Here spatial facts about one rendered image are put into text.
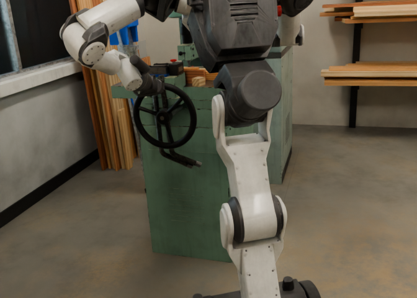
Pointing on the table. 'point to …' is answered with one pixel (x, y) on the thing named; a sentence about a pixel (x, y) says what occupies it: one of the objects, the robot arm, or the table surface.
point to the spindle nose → (185, 34)
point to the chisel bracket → (187, 51)
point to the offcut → (198, 81)
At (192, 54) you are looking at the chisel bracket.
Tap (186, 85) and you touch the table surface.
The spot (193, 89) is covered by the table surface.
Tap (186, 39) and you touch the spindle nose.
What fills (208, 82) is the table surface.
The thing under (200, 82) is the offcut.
